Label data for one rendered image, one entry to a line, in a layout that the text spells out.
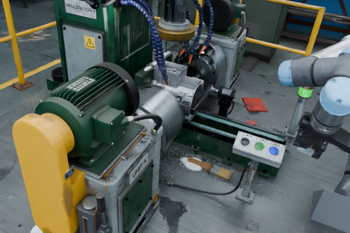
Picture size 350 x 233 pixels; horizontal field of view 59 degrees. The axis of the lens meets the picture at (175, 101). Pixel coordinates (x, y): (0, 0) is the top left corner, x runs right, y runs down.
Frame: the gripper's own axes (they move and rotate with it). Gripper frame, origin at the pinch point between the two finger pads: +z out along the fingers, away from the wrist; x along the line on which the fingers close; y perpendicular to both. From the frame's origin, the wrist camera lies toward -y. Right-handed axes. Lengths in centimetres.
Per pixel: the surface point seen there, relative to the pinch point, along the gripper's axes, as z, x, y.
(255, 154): 8.4, 3.2, 16.5
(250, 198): 31.0, 12.5, 13.9
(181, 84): 17, -20, 56
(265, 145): 8.3, -1.3, 14.3
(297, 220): 30.9, 13.7, -3.9
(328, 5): 316, -427, -12
